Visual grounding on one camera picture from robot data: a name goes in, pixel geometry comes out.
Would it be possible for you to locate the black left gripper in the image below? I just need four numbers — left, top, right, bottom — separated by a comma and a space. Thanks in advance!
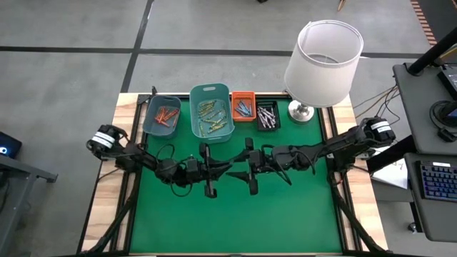
198, 142, 235, 199

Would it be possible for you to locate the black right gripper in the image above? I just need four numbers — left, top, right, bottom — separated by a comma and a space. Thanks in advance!
226, 137, 258, 196

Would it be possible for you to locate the large teal plastic bin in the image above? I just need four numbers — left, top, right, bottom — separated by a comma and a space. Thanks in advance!
189, 83, 236, 145

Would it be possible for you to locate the green table mat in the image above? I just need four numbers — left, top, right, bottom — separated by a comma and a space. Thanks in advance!
129, 96, 344, 255

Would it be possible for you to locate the black plastic basket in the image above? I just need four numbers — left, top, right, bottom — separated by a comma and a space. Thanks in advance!
255, 100, 281, 132

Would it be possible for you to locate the orange plastic basket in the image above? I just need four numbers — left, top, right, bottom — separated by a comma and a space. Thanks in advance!
231, 91, 257, 123

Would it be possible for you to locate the small blue-grey plastic bin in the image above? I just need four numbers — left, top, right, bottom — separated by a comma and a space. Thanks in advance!
142, 94, 182, 139

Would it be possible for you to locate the table lamp white shade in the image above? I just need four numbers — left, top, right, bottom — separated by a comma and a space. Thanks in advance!
283, 19, 364, 124

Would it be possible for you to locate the black support bar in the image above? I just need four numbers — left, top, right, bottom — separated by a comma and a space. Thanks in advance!
366, 134, 408, 174

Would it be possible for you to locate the white paper sheet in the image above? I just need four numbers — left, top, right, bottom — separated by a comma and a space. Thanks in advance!
370, 144, 408, 190

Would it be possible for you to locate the grey side desk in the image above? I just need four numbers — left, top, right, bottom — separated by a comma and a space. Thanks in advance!
392, 62, 457, 156

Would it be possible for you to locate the grey metal cart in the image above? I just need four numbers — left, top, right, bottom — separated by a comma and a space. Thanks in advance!
0, 153, 59, 256

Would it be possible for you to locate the black round device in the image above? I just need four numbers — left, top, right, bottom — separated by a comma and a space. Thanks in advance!
429, 99, 457, 143

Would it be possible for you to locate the black keyboard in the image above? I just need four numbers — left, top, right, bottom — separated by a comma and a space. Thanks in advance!
419, 160, 457, 203

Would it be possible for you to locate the grey keyboard desk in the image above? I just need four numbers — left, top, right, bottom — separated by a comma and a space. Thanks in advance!
404, 152, 457, 243

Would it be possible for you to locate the black device blue light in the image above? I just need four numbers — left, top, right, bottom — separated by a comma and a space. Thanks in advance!
0, 131, 23, 160

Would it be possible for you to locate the black pole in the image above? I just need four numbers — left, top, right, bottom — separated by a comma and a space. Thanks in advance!
406, 27, 457, 76

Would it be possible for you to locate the black screen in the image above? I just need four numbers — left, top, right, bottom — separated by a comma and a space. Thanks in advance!
437, 64, 457, 101

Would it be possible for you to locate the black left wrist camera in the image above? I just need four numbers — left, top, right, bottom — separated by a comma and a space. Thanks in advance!
185, 157, 199, 176

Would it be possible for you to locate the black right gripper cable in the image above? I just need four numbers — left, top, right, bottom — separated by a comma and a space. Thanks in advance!
260, 144, 317, 186

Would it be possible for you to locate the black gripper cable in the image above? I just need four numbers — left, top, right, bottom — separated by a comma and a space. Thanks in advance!
260, 144, 317, 186
155, 143, 194, 198

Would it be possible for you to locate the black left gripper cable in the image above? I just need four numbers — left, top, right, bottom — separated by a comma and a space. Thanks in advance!
155, 143, 194, 198

